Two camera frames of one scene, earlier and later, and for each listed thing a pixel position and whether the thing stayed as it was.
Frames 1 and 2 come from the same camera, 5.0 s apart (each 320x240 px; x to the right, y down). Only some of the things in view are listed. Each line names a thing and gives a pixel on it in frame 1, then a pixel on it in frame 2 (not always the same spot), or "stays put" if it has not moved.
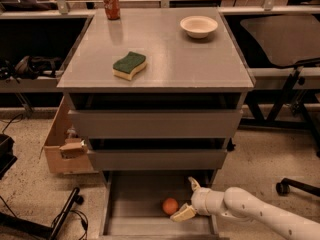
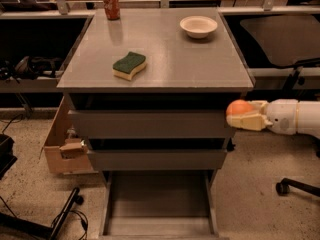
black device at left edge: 7,157 stays put
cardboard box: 63,155 stays put
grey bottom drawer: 131,205 stays put
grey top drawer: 155,115 stays put
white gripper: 200,200 -> 282,116
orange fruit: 170,206 -> 240,107
